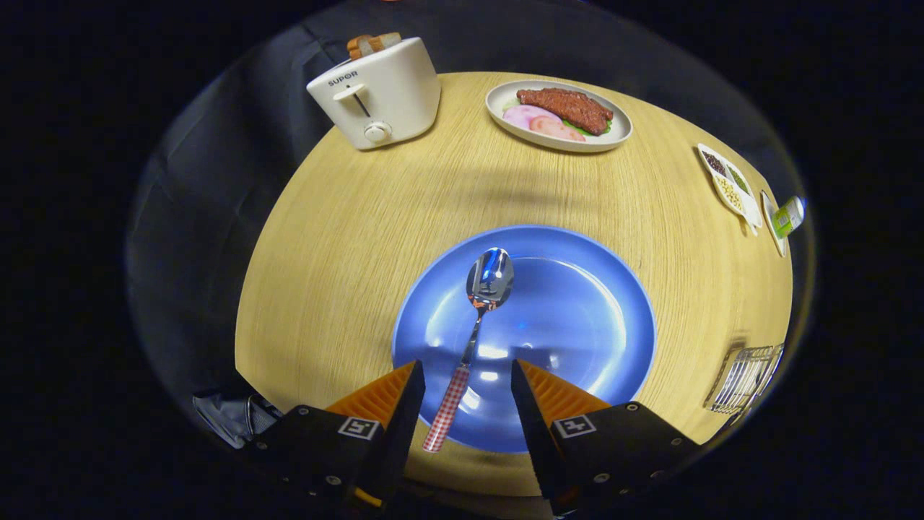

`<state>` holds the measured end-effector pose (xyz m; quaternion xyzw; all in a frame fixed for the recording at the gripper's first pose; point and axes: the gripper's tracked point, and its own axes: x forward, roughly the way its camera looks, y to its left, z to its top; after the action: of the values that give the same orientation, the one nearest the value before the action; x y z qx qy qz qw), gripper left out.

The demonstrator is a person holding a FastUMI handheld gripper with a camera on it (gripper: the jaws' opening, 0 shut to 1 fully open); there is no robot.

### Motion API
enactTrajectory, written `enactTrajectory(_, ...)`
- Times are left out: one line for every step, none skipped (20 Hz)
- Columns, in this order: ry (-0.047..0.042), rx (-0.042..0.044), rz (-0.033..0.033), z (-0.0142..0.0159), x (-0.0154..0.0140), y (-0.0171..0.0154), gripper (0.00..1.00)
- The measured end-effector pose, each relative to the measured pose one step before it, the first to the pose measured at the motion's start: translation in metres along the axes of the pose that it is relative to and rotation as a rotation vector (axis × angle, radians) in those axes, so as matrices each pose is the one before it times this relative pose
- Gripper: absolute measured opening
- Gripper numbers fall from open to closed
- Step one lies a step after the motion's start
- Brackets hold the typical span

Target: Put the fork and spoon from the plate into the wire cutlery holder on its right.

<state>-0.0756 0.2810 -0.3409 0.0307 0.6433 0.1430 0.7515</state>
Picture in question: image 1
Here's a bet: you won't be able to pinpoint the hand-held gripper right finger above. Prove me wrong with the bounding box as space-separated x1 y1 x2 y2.
510 359 701 517

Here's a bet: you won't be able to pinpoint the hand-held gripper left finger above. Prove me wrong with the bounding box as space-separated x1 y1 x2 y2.
242 360 427 517

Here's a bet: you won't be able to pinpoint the metal spoon checked handle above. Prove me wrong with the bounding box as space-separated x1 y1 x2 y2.
422 247 515 454

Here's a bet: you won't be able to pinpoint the blue round plate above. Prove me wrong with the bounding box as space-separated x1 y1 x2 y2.
391 225 658 454

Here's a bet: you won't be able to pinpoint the grey cloth bag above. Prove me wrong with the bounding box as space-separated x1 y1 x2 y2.
191 390 282 450

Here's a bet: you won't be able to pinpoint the pink ham slice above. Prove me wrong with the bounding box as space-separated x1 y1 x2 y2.
503 105 562 132
529 116 587 142

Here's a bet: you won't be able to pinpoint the yellow beans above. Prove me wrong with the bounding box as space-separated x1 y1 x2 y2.
716 177 744 212

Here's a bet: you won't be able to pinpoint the white divided dish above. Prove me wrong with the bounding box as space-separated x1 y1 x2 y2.
697 143 763 237

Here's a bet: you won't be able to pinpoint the small white square tray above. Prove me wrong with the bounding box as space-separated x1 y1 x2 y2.
759 190 789 258

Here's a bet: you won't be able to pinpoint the green lettuce leaf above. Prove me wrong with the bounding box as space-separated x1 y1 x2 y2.
562 118 615 138

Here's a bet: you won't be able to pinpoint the brown grilled steak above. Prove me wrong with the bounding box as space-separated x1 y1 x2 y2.
516 87 614 137

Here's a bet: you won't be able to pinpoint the silver bottle green label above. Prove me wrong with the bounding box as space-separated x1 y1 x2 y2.
771 196 806 239

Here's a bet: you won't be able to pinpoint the white oval plate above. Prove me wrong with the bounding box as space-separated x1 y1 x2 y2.
485 79 634 153

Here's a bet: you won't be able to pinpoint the white toaster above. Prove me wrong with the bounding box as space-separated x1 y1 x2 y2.
306 36 442 151

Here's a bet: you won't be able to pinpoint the square metal wire basket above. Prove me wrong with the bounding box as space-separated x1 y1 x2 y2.
704 343 785 416

